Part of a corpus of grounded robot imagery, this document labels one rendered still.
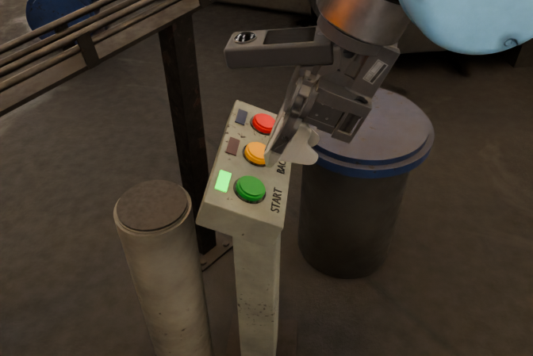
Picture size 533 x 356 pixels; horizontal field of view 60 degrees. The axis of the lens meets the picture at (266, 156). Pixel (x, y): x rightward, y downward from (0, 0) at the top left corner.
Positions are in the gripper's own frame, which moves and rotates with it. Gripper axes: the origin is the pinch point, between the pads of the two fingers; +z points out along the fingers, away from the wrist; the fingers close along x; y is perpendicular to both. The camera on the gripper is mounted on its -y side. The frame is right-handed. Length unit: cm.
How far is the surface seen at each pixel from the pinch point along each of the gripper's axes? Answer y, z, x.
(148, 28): -23.8, 6.1, 29.1
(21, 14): -125, 117, 183
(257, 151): -0.3, 5.6, 7.0
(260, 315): 12.7, 38.9, 2.5
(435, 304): 60, 49, 26
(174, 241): -7.0, 21.5, -0.7
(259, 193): 1.2, 5.6, -0.9
